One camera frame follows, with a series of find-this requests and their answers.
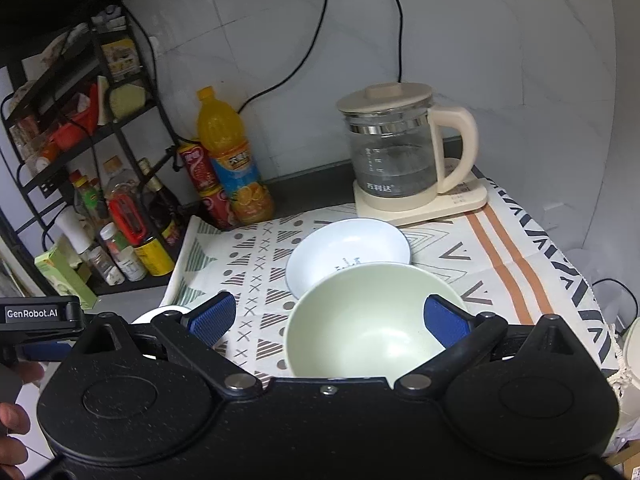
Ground black metal shelf rack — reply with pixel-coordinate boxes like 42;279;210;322
0;7;187;297

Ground small clear spice jar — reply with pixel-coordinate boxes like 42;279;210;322
87;246;126;287

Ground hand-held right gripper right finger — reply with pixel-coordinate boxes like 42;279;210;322
394;295;584;397

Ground red label small bottle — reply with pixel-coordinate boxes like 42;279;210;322
99;222;133;261

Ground cream kettle base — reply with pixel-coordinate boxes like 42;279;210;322
353;157;489;227

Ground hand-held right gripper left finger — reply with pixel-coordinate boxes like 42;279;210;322
72;290;264;397

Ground red plastic basin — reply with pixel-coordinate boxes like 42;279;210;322
50;117;98;153

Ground orange juice bottle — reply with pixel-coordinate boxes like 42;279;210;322
196;86;275;226

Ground plain pale green bowl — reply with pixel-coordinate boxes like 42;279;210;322
284;262;471;379

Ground yellow label sauce bottle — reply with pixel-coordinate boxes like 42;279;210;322
134;236;176;277

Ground white plastic bottle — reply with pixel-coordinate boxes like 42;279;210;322
54;207;93;256

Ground black power cable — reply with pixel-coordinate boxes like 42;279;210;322
237;0;329;115
372;0;404;86

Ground person's left hand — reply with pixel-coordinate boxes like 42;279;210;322
0;360;47;464

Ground small white deep plate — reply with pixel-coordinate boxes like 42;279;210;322
285;218;412;302

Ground green carton box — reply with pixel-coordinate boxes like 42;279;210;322
34;237;99;311

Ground small white label jar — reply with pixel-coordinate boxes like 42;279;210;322
117;252;148;282

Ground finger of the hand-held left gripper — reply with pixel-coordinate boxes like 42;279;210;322
17;341;74;362

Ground patterned fringed table mat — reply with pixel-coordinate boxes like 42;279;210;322
160;175;626;380

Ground glass kettle cream handle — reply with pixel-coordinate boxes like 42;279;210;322
336;82;479;200

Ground red drink can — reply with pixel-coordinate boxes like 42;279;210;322
177;142;220;194
199;185;239;231

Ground white plate dark ring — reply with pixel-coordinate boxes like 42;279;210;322
131;305;193;326

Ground green label sauce bottle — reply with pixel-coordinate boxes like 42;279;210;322
70;171;112;233

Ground cardboard box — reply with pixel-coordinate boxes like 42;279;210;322
604;447;640;480

